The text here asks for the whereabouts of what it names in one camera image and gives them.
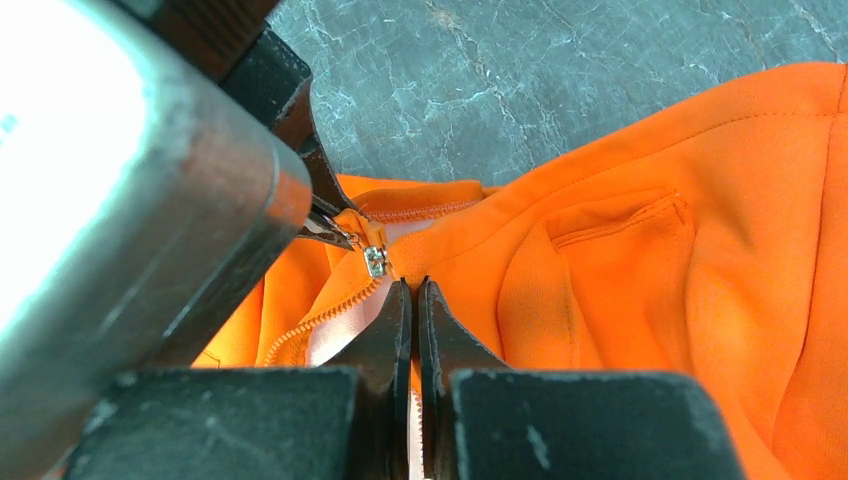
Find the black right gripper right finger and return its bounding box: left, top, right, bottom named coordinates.
left=417, top=280, right=744, bottom=479

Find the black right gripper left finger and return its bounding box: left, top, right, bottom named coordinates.
left=64, top=281, right=413, bottom=479

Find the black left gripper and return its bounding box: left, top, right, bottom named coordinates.
left=117, top=0, right=356, bottom=251

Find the orange zip jacket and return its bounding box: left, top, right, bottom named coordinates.
left=193, top=63, right=847, bottom=479

